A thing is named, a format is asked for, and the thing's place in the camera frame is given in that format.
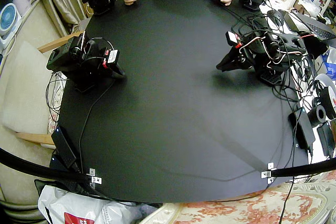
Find white plastic bag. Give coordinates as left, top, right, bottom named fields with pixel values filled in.
left=37, top=184, right=164, bottom=224

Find thin black cable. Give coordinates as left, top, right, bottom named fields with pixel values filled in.
left=78, top=76, right=117, bottom=175

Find black laptop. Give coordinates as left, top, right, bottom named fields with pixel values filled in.
left=283, top=11, right=336, bottom=49

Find black flat box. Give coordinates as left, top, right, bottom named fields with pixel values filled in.
left=317, top=122, right=336, bottom=157

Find black frame bar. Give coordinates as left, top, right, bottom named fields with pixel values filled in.
left=0, top=147, right=93, bottom=183
left=270, top=156, right=336, bottom=178

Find black filament spool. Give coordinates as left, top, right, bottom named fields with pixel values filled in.
left=313, top=73, right=336, bottom=120

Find black power adapter brick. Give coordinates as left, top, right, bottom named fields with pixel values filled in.
left=50, top=125, right=77, bottom=169
left=288, top=106, right=316, bottom=152

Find black computer mouse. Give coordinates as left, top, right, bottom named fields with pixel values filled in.
left=267, top=9, right=285, bottom=26

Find thin wire bundle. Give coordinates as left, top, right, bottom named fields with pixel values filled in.
left=45, top=71, right=68, bottom=125

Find small white desk fan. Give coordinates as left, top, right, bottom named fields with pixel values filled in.
left=0, top=3, right=23, bottom=48

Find cream chair cushion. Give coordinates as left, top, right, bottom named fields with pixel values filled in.
left=0, top=41, right=67, bottom=136

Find wooden chair frame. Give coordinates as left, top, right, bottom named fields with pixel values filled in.
left=15, top=30, right=85, bottom=146

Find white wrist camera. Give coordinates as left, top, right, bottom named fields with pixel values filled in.
left=226, top=31, right=242, bottom=47

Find blue box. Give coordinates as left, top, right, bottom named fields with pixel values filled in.
left=324, top=50, right=336, bottom=79

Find white and red servo cable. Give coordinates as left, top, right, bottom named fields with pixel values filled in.
left=236, top=33, right=316, bottom=70

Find beige curtain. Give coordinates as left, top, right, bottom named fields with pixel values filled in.
left=28, top=0, right=89, bottom=39

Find long black cable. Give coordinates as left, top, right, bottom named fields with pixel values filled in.
left=277, top=95, right=300, bottom=224

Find floral upholstered seat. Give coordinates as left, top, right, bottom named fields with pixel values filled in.
left=141, top=181, right=336, bottom=224

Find black labelled wrist camera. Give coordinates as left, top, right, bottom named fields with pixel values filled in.
left=103, top=48, right=120, bottom=67

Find black tape roll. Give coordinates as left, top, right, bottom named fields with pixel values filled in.
left=307, top=104, right=328, bottom=125

